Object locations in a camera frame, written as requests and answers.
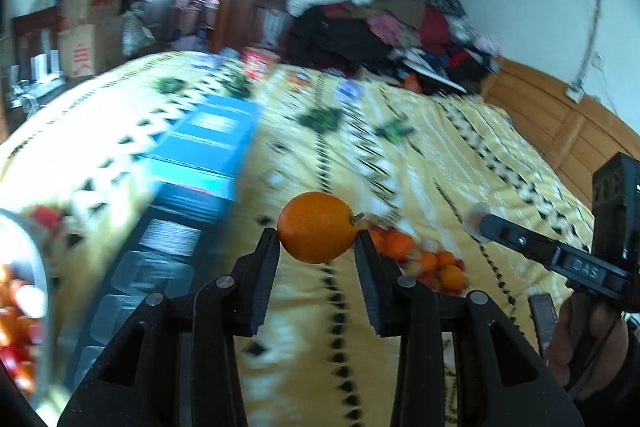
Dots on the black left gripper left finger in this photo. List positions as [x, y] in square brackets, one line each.
[135, 380]

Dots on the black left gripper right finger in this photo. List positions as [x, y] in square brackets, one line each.
[501, 379]

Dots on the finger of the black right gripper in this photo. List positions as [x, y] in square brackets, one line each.
[578, 267]

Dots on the orange kumquat fruit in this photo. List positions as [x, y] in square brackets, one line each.
[315, 227]

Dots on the fruits in bowl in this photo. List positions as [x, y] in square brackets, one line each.
[23, 310]

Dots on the person's right hand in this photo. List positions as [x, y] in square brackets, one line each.
[588, 348]

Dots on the wooden headboard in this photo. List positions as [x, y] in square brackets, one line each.
[575, 139]

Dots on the fruit pile on blanket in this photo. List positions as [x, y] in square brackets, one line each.
[426, 260]

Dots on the blue and black box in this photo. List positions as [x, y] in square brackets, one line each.
[177, 245]

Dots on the silver metal bowl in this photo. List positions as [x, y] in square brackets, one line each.
[22, 249]

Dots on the yellow patterned bed blanket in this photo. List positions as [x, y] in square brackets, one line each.
[418, 163]

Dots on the pile of clothes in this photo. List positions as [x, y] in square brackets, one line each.
[424, 46]

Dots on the red snack can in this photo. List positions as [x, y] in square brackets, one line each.
[258, 63]

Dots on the stacked cardboard boxes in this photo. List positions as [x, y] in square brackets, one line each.
[90, 37]

